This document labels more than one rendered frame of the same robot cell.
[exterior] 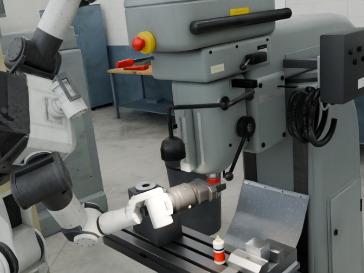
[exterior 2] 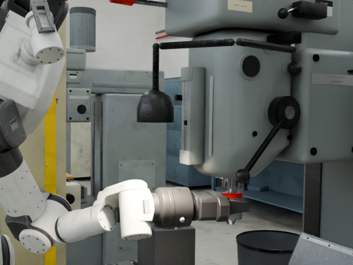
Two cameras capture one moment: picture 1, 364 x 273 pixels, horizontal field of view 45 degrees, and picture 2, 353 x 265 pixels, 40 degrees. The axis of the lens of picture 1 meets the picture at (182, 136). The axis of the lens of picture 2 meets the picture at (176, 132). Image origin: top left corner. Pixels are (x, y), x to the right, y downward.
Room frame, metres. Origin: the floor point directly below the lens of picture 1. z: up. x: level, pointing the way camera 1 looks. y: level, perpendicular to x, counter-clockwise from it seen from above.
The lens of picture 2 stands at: (0.29, -0.25, 1.46)
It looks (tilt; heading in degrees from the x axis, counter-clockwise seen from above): 3 degrees down; 15
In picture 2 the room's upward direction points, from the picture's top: 1 degrees clockwise
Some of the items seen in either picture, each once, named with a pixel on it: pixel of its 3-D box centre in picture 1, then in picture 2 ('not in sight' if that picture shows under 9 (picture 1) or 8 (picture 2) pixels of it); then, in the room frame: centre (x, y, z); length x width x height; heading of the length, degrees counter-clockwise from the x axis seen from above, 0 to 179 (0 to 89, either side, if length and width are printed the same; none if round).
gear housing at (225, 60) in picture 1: (212, 56); (250, 13); (1.42, -0.12, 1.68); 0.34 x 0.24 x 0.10; 134
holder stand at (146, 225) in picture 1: (154, 210); (164, 249); (1.66, 0.15, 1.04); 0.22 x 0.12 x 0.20; 32
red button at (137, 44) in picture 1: (138, 43); not in sight; (1.21, 0.09, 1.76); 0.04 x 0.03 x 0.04; 44
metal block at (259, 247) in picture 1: (258, 251); not in sight; (1.26, -0.21, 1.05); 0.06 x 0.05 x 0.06; 43
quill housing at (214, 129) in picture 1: (209, 122); (235, 104); (1.39, -0.10, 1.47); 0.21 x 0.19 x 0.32; 44
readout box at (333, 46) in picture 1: (348, 64); not in sight; (1.35, -0.54, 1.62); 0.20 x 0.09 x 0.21; 134
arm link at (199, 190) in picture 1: (192, 194); (194, 207); (1.34, -0.02, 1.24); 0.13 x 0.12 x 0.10; 33
